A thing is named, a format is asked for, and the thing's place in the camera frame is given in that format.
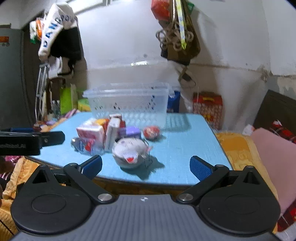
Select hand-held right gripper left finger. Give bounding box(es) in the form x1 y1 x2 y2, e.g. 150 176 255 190
30 155 115 204

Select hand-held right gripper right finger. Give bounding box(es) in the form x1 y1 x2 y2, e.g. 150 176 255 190
176 156 264 205

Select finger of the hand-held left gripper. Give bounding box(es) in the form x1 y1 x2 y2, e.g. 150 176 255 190
38 131 65 147
0 127 36 133

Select blue and red packet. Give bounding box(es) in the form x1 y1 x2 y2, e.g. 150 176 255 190
71 137 99 155

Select white and red box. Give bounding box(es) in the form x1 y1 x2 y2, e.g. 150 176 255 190
76 123 106 149

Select white cigarette box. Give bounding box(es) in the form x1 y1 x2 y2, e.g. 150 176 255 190
105 117 121 152

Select white round pouch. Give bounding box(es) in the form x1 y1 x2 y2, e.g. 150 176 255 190
112 138 153 169

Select purple box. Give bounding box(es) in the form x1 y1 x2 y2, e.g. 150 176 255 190
119 126 142 140

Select red round packet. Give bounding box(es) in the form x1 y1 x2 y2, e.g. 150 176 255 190
143 126 161 140

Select translucent perforated plastic basket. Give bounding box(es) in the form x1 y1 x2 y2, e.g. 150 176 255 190
83 81 173 127

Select orange patterned blanket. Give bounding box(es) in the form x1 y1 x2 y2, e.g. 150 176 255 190
215 132 279 200

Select green box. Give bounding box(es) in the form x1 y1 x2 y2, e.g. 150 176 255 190
77 99 91 112

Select metal crutch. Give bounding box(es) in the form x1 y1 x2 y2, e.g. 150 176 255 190
34 64 51 121

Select grey cabinet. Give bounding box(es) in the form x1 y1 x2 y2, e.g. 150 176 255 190
0 27 31 130

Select red patterned gift bag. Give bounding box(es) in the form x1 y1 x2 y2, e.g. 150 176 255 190
193 91 223 130

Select blue container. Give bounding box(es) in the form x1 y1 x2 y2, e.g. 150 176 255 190
167 91 181 113

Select white garment with black trim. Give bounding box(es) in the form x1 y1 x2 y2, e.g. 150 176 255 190
47 57 74 79

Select pink pillow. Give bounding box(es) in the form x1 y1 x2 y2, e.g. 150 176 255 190
251 128 296 219

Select red plaid cloth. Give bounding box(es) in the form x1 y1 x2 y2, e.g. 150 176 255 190
269 120 296 144

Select black hanging clothing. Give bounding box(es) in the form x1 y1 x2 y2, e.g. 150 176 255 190
50 22 82 62

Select dark wooden headboard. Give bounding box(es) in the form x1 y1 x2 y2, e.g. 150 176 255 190
253 89 296 137

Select white bag with blue letters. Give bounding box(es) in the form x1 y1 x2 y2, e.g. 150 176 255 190
38 3 77 61

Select brown hanging bag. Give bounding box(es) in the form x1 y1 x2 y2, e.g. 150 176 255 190
161 2 201 66

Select yellow-green ribbon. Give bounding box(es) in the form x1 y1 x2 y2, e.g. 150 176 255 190
174 0 187 50

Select red hanging bag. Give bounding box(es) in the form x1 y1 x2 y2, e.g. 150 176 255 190
151 0 173 22

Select beige rope bundle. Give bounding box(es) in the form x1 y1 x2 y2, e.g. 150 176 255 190
155 23 195 52

